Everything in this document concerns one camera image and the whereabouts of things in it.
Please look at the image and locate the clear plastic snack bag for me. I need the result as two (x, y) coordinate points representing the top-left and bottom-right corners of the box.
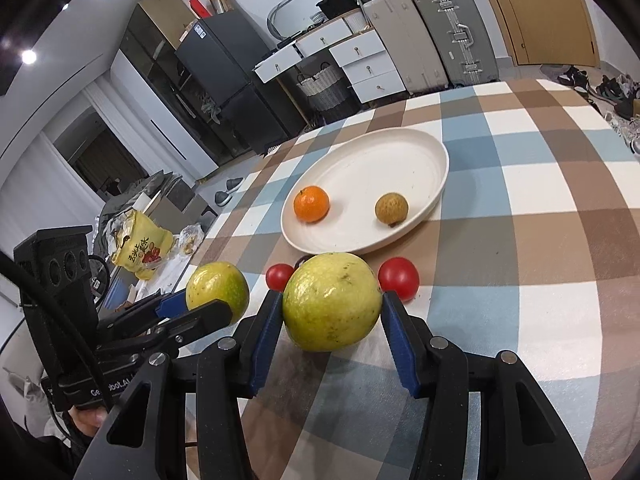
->
(177, 225), (203, 256)

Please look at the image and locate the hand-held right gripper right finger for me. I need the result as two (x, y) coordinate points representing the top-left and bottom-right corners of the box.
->
(381, 291), (593, 480)

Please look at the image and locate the woven laundry basket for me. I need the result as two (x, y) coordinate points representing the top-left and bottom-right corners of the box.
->
(295, 62), (348, 113)

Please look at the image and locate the large yellow guava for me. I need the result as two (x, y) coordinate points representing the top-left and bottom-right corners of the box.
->
(282, 252), (383, 352)

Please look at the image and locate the large brown longan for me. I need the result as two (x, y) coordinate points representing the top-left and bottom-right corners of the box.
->
(375, 192), (409, 226)

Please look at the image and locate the grey bedding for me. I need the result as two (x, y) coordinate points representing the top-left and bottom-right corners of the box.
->
(107, 170), (181, 211)

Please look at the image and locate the white drawer desk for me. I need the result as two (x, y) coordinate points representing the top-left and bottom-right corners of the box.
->
(254, 16), (407, 106)

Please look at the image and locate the pile of shoes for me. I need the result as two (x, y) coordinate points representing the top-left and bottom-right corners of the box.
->
(557, 67), (640, 156)

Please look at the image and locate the large red tomato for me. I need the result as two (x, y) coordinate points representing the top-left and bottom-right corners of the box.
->
(377, 257), (420, 302)

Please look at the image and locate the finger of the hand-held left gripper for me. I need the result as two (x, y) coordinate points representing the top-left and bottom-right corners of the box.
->
(97, 290), (190, 336)
(95, 299), (234, 361)

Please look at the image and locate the wooden door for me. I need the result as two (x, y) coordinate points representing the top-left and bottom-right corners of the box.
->
(470, 0), (601, 68)

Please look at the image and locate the person's left hand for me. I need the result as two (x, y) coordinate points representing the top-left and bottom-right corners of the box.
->
(67, 406), (108, 438)

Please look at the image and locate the yellow snack bag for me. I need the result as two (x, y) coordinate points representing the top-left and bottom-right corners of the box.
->
(110, 210), (173, 281)

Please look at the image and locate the dark grey refrigerator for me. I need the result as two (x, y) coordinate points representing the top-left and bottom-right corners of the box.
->
(174, 8), (306, 158)

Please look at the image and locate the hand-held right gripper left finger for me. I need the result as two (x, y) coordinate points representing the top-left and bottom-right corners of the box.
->
(72, 290), (286, 480)

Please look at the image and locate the black cable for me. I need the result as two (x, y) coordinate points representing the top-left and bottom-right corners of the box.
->
(0, 255), (117, 411)

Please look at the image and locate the dark glass cabinet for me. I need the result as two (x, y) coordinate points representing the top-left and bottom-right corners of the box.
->
(118, 0), (241, 166)

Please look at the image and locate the person's left forearm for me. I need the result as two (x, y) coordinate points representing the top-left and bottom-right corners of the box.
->
(0, 400), (96, 480)

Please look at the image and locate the small red tomato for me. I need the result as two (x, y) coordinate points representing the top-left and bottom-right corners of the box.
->
(265, 263), (296, 292)

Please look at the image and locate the white wardrobe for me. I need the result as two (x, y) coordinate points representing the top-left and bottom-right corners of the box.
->
(109, 52), (221, 181)

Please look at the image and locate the green striped guava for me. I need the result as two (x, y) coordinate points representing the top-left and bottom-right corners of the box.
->
(185, 262), (250, 316)

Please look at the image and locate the beige suitcase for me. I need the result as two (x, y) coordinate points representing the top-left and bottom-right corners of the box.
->
(361, 0), (450, 95)

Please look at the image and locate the grey nightstand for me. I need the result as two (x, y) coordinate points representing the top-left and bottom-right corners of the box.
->
(150, 180), (218, 231)

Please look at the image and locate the curved metal frame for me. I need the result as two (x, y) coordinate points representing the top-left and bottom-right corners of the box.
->
(267, 0), (326, 41)

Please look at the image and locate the silver suitcase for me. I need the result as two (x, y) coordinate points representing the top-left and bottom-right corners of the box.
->
(412, 0), (501, 87)

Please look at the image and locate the black crate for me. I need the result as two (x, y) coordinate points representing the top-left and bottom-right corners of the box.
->
(316, 0), (361, 18)

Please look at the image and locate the white round plate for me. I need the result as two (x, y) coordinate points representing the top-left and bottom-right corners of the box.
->
(280, 128), (450, 256)

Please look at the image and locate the orange mandarin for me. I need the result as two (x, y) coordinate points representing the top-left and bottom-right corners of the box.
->
(293, 185), (331, 224)

